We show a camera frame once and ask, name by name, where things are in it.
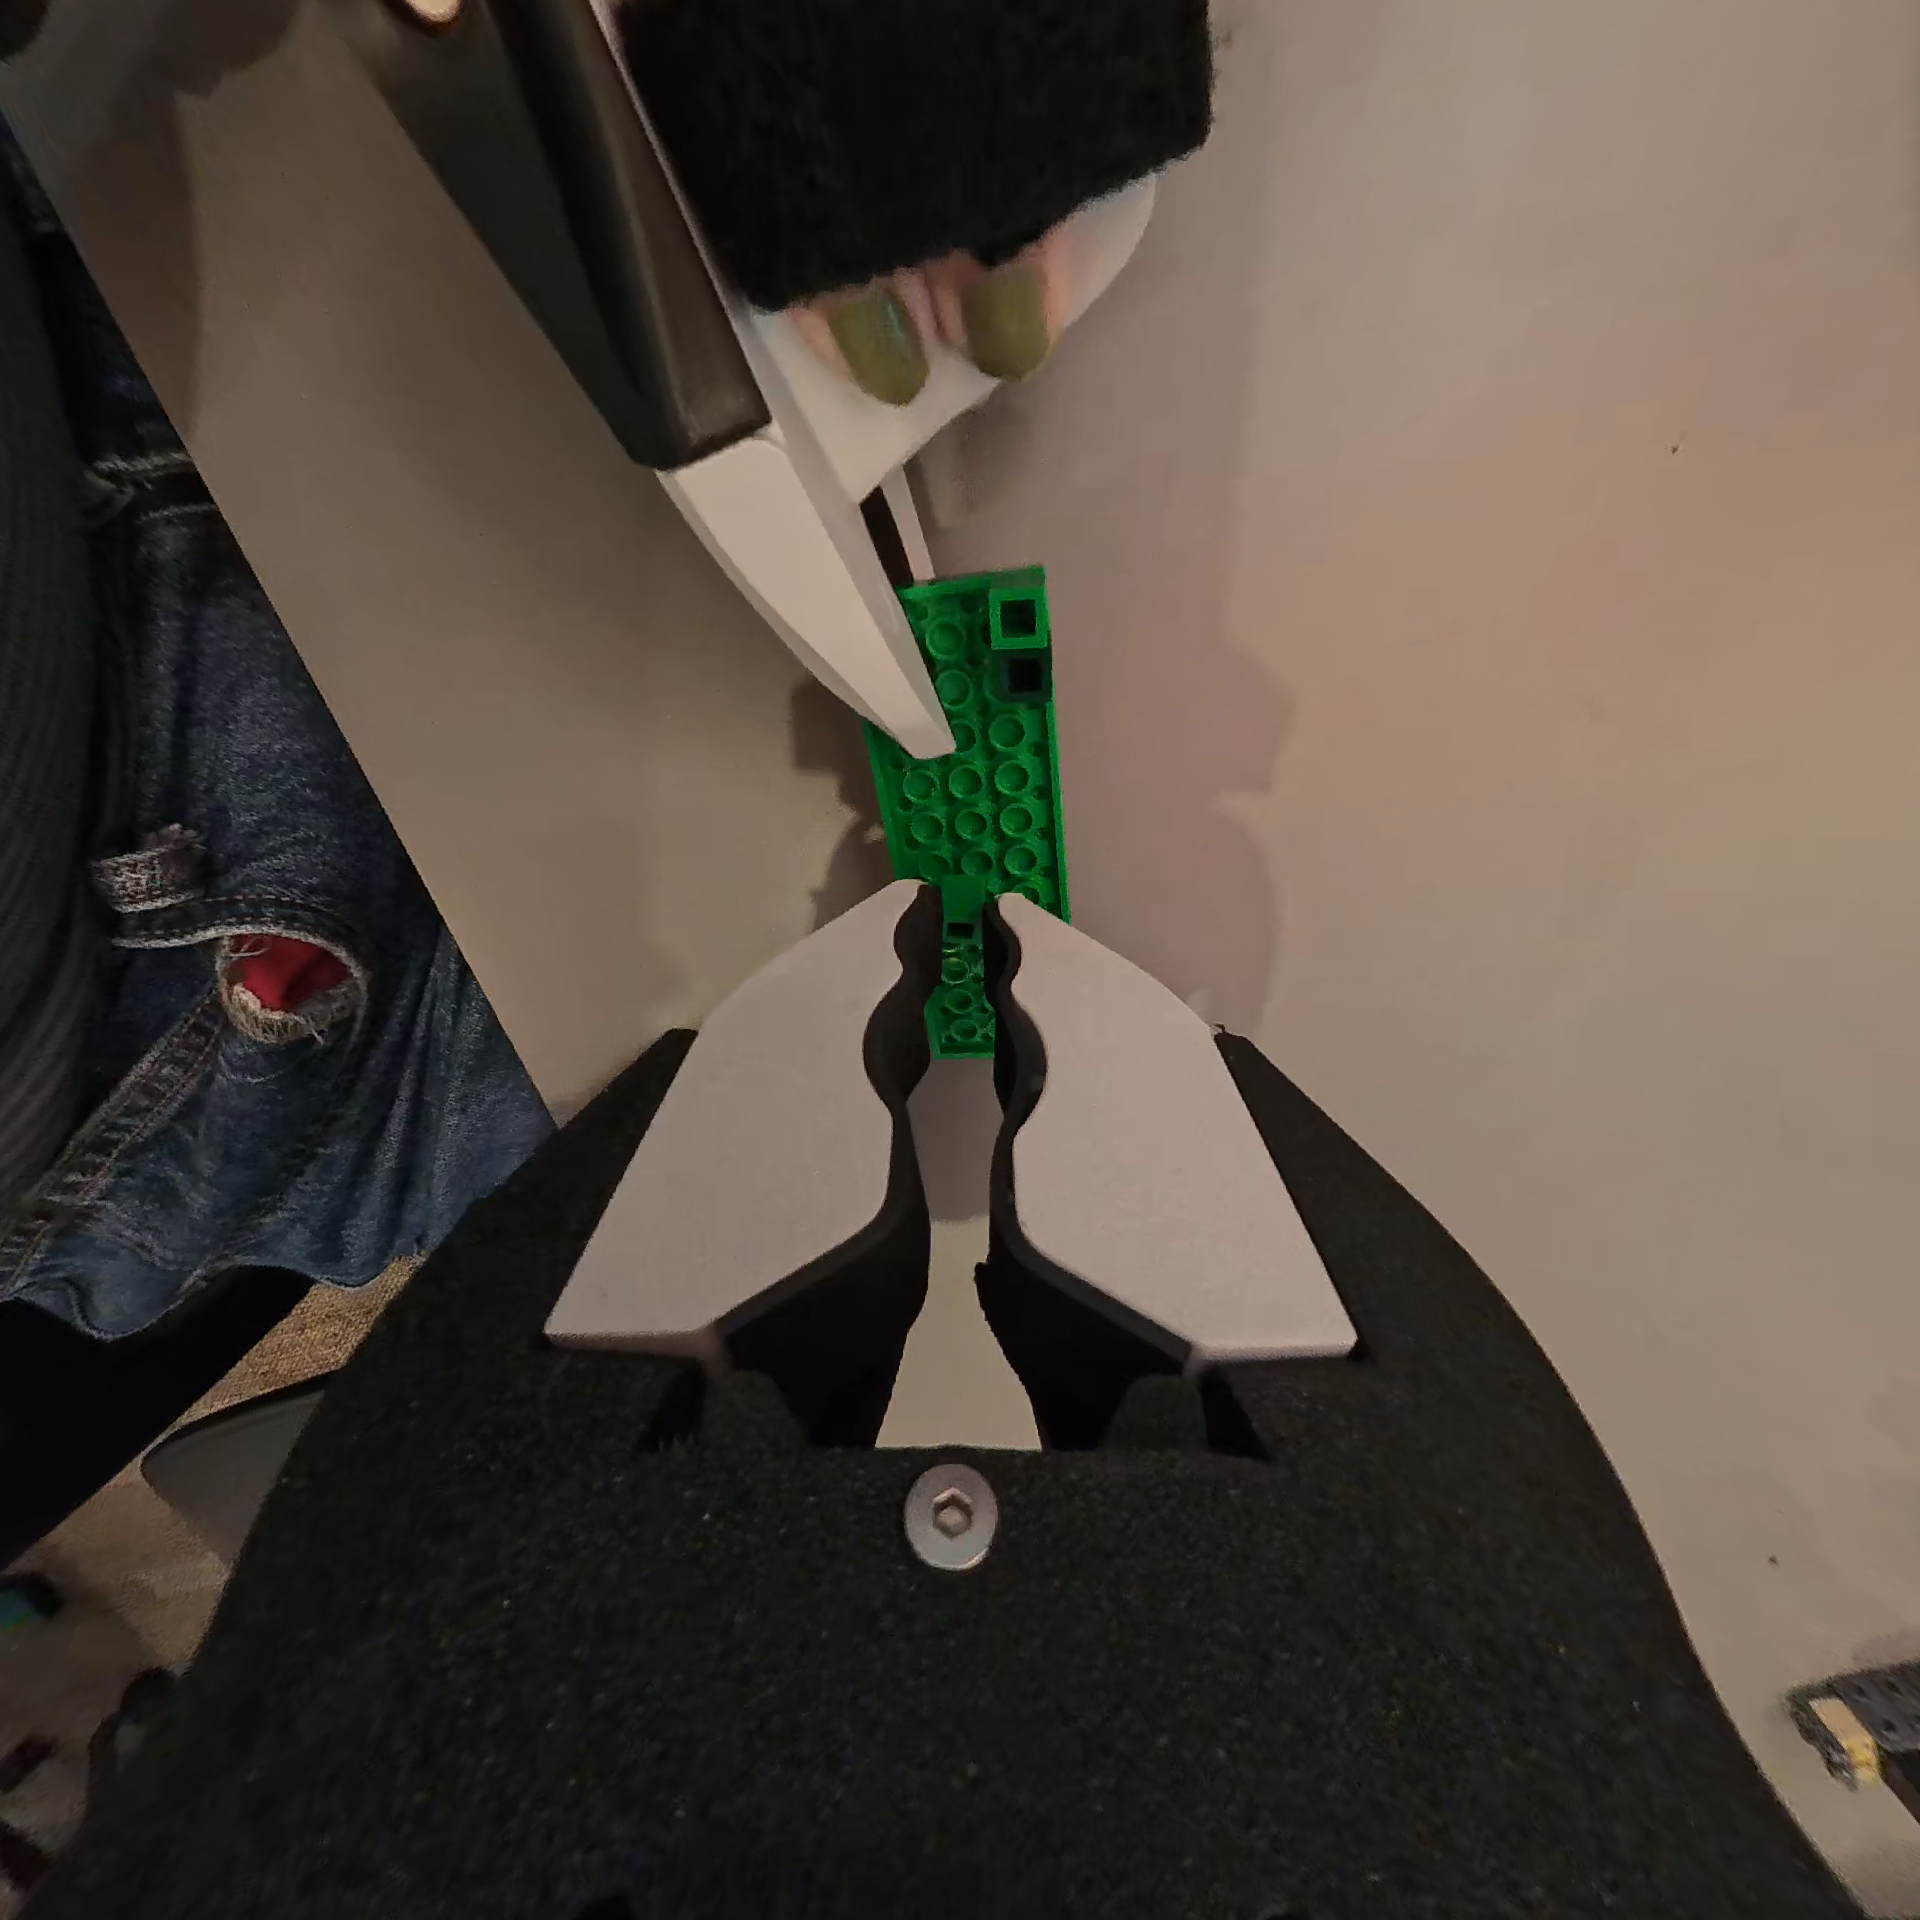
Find blue jeans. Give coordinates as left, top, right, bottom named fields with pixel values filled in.
left=0, top=135, right=560, bottom=1338

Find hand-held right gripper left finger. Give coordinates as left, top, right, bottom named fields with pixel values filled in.
left=545, top=881, right=936, bottom=1368

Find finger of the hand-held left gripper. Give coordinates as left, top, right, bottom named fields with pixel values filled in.
left=867, top=471, right=943, bottom=590
left=661, top=299, right=963, bottom=760

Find person's left hand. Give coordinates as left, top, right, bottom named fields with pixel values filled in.
left=802, top=250, right=1077, bottom=409

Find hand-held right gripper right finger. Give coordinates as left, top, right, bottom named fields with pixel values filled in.
left=978, top=890, right=1361, bottom=1376

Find green studded brick plate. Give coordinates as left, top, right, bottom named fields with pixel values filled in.
left=862, top=565, right=1077, bottom=1061

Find dark striped sweater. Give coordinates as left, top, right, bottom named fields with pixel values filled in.
left=0, top=224, right=98, bottom=1202

